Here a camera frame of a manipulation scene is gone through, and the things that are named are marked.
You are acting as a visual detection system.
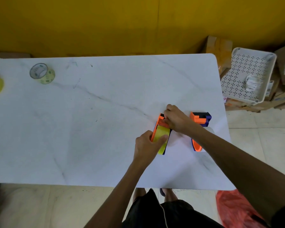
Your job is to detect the brown cardboard box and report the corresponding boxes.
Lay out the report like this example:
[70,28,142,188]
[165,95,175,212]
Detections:
[201,35,233,79]

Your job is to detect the orange and blue tape dispenser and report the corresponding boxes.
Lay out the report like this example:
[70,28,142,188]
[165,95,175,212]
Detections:
[190,111,212,152]

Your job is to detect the person's left forearm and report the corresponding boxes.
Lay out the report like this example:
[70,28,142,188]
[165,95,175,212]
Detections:
[84,159,150,228]

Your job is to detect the person's black sleeve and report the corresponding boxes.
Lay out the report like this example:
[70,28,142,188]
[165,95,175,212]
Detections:
[270,204,285,228]

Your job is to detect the red plastic bag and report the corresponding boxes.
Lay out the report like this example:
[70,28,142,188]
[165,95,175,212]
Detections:
[215,189,269,228]

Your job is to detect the clear spotted tape roll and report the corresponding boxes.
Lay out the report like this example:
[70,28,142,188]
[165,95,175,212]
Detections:
[29,63,56,85]

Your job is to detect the person's legs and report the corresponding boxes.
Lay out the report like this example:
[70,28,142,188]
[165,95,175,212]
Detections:
[133,187,179,203]

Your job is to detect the white perforated plastic tray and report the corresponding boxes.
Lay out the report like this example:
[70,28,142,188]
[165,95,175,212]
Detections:
[220,47,277,106]

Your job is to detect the flattened cardboard pile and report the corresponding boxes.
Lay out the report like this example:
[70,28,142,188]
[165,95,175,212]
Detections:
[224,78,285,113]

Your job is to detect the person's right hand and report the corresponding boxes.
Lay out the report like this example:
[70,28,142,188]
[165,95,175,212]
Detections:
[164,104,196,136]

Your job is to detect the person's right forearm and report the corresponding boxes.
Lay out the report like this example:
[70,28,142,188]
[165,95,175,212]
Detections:
[185,124,285,226]

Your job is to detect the crumpled white paper label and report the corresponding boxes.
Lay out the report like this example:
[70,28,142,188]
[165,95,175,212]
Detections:
[245,74,262,92]

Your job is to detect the person's left hand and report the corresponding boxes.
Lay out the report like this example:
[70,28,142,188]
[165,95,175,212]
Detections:
[133,130,169,168]

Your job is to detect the person's black shorts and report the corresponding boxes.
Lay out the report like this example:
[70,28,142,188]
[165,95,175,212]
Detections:
[122,188,225,228]

